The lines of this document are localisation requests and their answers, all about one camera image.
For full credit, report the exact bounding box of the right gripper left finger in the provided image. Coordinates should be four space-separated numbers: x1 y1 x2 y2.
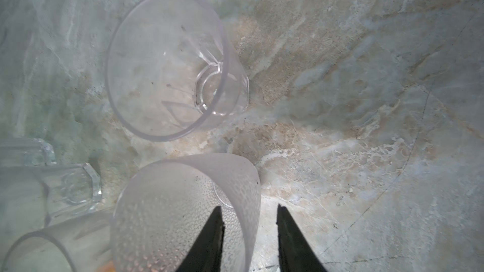
176 206 225 272

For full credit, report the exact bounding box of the clear glass front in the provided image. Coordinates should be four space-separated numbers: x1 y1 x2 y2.
1 207 115 271

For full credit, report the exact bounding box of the small clear faceted glass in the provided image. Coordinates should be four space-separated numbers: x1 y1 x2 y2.
1 163 103 229

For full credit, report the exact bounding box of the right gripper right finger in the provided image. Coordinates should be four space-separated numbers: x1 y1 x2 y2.
276 204 327 272

